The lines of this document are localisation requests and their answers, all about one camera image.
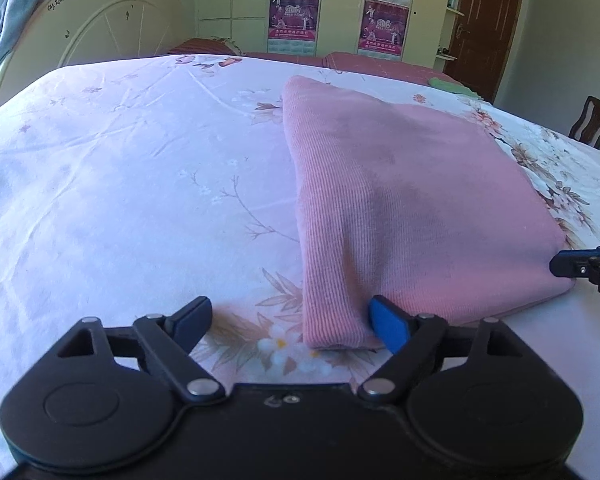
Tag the wooden chair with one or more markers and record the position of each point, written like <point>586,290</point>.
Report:
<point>591,122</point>

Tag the green folded cloth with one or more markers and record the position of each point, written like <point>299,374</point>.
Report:
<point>450,86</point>

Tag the pink shirt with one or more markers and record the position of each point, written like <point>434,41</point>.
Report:
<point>405,185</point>

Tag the white floral bedsheet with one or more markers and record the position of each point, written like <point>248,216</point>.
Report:
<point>130,160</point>

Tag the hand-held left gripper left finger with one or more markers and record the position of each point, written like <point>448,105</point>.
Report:
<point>195,317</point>

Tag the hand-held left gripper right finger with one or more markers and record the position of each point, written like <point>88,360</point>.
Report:
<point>387,325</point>

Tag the cream round headboard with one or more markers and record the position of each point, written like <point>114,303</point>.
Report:
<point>105,20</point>

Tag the cream corner shelf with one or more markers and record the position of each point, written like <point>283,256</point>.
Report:
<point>452,15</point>

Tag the brown wooden door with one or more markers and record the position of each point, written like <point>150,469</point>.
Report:
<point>485,25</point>

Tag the pink checked bedspread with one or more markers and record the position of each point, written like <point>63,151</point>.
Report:
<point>370,65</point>

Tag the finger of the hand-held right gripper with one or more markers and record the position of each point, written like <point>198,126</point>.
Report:
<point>570,264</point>

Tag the cream wardrobe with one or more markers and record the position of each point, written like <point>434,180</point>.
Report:
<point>230,0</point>

